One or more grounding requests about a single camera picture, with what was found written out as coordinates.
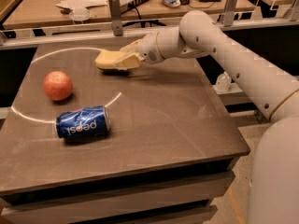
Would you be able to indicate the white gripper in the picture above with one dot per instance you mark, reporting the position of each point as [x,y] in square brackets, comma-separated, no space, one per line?
[149,49]

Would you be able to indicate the yellow sponge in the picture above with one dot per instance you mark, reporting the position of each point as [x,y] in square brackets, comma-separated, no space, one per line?
[110,60]

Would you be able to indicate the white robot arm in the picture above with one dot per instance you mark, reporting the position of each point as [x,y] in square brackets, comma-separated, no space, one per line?
[274,183]

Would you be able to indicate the red apple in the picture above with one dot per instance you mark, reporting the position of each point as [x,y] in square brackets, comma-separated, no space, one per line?
[57,85]

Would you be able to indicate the clear plastic lid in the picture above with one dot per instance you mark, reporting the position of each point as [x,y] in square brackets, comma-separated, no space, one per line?
[80,14]

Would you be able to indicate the blue white packet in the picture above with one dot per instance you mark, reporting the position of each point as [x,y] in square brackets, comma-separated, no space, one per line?
[171,3]

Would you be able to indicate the white papers on desk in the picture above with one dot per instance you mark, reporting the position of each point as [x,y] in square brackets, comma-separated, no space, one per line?
[81,3]

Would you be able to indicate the blue pepsi can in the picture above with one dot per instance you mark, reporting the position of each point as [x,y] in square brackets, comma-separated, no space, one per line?
[86,122]

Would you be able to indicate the clear sanitizer bottle left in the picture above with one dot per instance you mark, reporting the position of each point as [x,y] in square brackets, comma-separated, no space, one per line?
[223,82]

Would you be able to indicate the upper table drawer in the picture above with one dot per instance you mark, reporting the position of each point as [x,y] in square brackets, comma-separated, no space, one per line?
[197,190]

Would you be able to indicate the table drawer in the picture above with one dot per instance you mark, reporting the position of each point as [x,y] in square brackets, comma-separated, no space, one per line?
[188,214]
[197,190]

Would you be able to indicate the lower table drawer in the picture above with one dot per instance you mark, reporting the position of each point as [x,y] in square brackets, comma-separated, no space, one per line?
[188,214]

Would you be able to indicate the grey metal post left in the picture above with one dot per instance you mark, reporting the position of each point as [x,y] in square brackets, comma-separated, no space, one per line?
[115,13]

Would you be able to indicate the grey metal post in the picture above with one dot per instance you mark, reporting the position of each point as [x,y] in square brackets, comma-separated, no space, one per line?
[229,13]
[115,13]

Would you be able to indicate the grey metal post right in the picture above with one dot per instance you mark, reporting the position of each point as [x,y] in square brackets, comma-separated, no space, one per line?
[229,13]

